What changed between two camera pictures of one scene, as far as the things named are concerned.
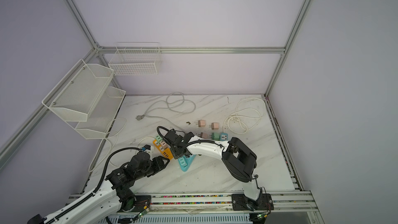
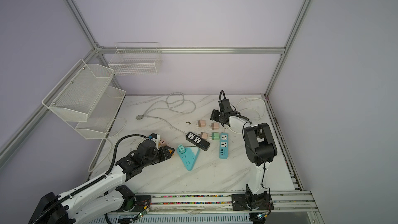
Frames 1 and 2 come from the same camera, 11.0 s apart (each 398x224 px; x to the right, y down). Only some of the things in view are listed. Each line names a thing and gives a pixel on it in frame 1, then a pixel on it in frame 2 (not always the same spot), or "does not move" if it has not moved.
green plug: (215, 136) does not move
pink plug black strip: (201, 123) does not move
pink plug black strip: (215, 125) does not move
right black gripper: (174, 154) -> (213, 115)
